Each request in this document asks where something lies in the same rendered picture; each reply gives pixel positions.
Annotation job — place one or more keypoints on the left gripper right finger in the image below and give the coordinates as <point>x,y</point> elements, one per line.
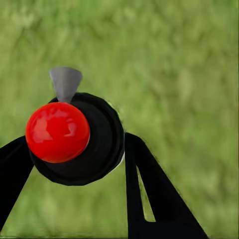
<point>173,219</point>

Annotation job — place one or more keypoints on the pesticide atomizer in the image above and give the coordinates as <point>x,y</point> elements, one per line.
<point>77,138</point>

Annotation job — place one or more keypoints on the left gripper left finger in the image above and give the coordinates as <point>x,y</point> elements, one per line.
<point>15,166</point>

